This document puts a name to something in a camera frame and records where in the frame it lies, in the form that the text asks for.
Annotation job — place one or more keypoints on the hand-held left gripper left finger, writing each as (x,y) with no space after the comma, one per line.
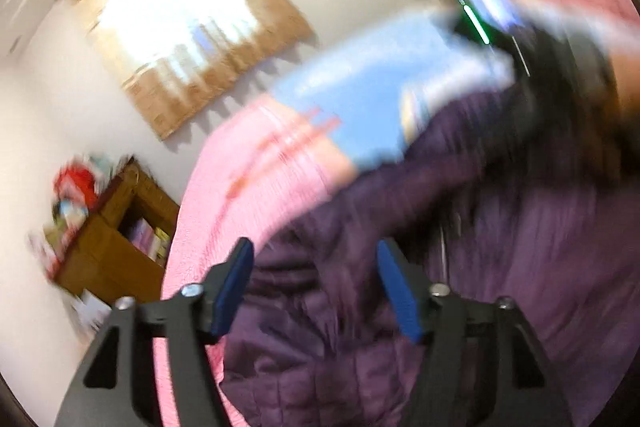
(232,292)

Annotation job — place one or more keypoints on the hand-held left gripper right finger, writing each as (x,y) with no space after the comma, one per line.
(400,294)

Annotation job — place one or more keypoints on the purple hooded jacket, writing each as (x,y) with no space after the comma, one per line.
(500,232)

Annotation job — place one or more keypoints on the stack of books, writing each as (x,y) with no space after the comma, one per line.
(150,242)

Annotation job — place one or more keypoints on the pink textured bed blanket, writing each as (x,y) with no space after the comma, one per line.
(250,187)

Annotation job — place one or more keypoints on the brown wooden desk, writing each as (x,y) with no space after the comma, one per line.
(100,252)

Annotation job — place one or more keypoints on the white paper bag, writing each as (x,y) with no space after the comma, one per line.
(90,309)

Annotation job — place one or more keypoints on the blue dotted bed sheet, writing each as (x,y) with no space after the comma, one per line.
(380,82)

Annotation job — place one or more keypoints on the yellow floral window curtain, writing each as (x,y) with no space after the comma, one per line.
(185,27)

